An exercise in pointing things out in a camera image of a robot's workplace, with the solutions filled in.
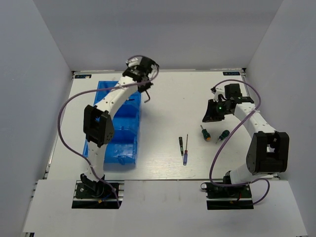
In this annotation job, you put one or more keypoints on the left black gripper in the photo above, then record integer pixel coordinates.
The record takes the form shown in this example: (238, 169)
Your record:
(141, 89)

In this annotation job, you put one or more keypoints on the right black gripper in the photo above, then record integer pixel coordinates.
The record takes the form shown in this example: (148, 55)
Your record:
(211, 115)

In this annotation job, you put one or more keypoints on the black green precision screwdriver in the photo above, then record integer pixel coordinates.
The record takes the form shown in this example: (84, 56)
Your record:
(181, 145)

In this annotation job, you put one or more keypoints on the blue handle red screwdriver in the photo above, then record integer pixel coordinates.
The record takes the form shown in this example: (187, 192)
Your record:
(185, 156)

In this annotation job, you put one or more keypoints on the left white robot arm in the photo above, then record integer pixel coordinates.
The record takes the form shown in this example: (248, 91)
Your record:
(97, 124)

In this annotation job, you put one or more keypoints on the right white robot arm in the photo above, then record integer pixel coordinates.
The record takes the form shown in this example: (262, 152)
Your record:
(269, 148)

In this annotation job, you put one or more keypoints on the green stubby phillips screwdriver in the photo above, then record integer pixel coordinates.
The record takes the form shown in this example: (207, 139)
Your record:
(223, 136)

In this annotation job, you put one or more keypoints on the green orange stubby screwdriver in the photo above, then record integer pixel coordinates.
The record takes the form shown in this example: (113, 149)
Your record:
(205, 134)

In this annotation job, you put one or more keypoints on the right table logo sticker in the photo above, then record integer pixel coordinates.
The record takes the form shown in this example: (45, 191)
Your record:
(231, 74)

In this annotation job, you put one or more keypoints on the table logo sticker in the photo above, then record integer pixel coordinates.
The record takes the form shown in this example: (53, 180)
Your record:
(84, 76)
(231, 74)

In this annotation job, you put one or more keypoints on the left table logo sticker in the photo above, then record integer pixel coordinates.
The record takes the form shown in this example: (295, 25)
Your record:
(84, 76)

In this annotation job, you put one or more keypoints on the blue plastic compartment bin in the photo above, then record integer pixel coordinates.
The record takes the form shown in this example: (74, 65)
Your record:
(123, 147)

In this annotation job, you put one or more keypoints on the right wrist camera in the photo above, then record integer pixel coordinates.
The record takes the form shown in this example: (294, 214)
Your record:
(219, 94)

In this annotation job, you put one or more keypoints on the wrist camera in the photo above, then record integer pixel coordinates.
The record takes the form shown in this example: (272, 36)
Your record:
(132, 62)
(219, 94)

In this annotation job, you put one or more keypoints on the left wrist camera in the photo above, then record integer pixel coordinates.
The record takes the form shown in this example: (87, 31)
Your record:
(132, 62)

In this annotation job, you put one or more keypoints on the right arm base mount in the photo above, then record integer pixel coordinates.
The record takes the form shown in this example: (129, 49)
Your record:
(227, 198)

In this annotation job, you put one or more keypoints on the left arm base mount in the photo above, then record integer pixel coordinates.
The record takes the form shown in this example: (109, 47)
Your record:
(85, 198)

